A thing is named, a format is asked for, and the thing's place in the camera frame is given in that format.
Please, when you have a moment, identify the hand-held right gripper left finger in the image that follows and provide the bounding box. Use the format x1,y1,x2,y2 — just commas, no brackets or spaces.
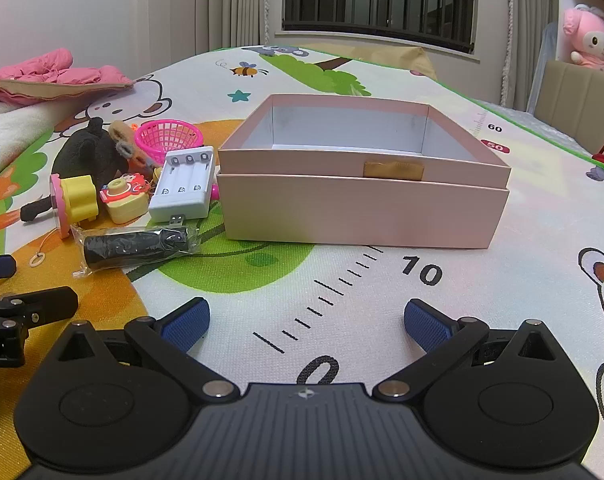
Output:
57,297,237,401

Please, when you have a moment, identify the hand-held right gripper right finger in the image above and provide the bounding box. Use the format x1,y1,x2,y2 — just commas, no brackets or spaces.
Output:
372,299,557,401

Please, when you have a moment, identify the pink cardboard box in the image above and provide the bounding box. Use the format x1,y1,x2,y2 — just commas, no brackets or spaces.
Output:
217,93,511,250

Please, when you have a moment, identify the pink plastic toy basket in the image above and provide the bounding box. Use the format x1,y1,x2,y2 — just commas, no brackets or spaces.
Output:
134,120,205,166

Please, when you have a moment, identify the black cylindrical object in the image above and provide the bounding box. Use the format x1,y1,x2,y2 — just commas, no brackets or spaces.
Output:
20,198,56,223

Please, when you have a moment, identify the black roll in plastic bag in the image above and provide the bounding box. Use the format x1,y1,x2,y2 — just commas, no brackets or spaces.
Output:
72,224,203,277

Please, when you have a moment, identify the yellow flower toy pink disc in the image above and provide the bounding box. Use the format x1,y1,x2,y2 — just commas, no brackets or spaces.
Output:
49,173,101,240

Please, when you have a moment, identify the cartoon animal play mat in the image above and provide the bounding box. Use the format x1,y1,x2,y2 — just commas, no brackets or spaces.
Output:
0,45,604,480

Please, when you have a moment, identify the white battery charger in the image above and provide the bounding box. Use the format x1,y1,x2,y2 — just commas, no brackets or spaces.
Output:
148,146,217,227

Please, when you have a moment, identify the black plush toy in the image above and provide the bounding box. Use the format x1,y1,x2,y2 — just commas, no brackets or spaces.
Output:
51,116,133,197

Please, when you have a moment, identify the white fleece blanket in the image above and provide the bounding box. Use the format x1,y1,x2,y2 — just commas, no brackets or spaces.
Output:
0,101,59,187

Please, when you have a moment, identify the pink padded jacket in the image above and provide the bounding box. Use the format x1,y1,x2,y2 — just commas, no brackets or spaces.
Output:
0,48,136,107

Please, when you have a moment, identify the clear plastic cover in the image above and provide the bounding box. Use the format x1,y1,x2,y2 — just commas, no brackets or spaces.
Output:
536,22,566,112

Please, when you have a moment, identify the white curtain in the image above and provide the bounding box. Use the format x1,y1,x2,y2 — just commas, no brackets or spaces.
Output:
194,0,285,56
499,0,563,107

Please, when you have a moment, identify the window with black railing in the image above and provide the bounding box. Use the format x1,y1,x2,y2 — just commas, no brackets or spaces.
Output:
282,0,480,57

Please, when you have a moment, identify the pink plush rabbit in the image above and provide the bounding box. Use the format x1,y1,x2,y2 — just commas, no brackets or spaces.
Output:
562,4,604,70

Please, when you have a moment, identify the white ring on orange string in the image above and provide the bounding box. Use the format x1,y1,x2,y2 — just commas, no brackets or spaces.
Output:
29,236,76,266

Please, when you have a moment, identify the yellow toy camera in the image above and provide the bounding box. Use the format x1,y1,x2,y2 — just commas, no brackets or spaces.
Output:
99,172,150,225

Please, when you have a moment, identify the brown plush keychain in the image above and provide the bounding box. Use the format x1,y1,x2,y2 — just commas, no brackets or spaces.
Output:
107,120,155,169

